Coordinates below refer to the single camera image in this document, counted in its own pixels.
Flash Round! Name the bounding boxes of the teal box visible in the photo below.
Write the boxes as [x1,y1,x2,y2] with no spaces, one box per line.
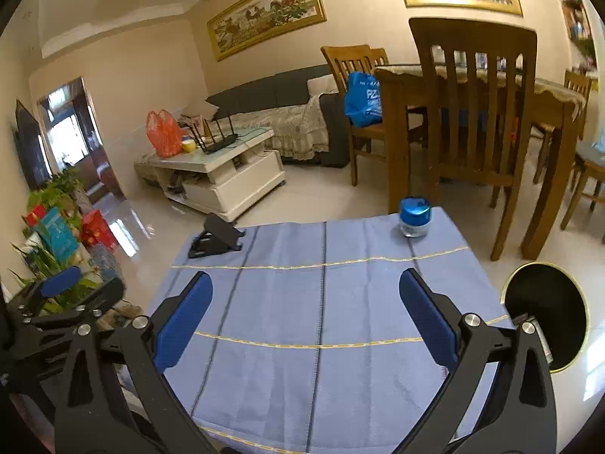
[35,208,79,266]

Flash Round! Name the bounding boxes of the glass jar with blue lid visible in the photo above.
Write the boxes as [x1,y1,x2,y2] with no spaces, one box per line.
[398,197,432,238]

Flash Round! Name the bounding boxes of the beige lace table cover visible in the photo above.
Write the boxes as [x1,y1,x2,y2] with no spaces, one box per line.
[375,62,587,121]

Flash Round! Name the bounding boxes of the beige lace sofa cover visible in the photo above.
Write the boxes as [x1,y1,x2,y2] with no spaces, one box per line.
[222,78,341,162]

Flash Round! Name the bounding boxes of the wooden chair with blue cushion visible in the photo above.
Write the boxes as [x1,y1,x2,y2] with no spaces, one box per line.
[560,142,605,232]

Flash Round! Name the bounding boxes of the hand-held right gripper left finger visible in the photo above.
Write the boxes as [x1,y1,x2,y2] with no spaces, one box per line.
[54,272,223,454]

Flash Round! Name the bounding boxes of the green potted plants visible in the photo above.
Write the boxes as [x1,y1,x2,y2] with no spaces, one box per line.
[9,165,109,313]

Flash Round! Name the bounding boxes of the black router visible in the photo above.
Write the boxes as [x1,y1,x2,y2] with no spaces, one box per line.
[189,114,239,154]

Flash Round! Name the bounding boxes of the white coffee table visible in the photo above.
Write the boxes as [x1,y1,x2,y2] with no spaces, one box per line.
[135,127,287,223]

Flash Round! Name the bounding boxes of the black folding phone stand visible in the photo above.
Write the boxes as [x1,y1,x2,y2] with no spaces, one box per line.
[188,213,247,259]

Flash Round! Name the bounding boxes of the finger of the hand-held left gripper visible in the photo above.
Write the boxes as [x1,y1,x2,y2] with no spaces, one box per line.
[7,266,82,327]
[33,277,127,337]

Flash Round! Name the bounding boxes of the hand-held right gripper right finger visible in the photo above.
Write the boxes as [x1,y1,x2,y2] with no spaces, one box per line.
[394,268,558,454]

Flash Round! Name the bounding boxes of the blue plastic bag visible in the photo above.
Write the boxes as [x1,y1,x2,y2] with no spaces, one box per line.
[344,72,383,128]

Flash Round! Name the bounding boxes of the black wall television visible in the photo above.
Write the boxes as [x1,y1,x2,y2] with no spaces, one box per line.
[12,99,53,192]

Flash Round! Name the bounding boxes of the red gift bag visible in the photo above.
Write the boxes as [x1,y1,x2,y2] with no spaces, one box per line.
[80,208,119,251]

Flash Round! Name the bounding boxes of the gold framed horse painting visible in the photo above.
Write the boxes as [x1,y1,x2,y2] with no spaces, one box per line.
[206,0,328,62]

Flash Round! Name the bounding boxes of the black trash bin gold rim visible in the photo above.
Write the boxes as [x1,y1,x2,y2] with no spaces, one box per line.
[500,261,591,373]

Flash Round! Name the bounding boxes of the wooden dining table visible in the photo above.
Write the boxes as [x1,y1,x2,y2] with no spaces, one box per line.
[373,61,587,261]

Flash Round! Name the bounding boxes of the orange plastic bag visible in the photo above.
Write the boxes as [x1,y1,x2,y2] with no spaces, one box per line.
[146,110,187,158]

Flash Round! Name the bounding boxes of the dark grey sofa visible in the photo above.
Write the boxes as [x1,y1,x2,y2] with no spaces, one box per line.
[205,64,353,168]

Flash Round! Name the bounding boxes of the wall shelf with items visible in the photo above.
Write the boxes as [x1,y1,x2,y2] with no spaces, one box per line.
[555,0,599,58]

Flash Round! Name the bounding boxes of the blue striped tablecloth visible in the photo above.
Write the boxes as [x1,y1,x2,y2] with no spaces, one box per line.
[120,205,516,454]

